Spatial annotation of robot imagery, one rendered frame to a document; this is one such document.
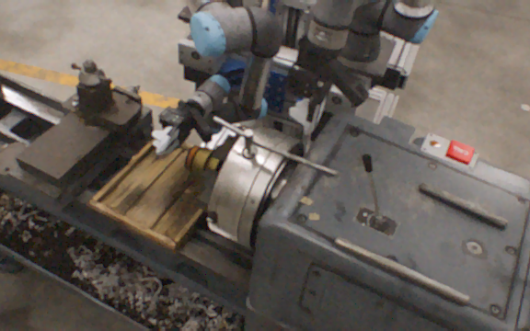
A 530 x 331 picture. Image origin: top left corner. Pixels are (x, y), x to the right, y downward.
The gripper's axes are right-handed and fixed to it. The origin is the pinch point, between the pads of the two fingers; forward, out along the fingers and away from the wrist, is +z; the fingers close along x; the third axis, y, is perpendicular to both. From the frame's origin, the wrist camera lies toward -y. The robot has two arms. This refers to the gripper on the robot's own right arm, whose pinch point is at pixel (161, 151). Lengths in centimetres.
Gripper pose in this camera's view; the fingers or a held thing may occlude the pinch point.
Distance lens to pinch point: 153.4
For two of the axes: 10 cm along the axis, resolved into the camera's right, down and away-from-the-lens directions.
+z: -4.6, 6.1, -6.4
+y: -8.8, -3.8, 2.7
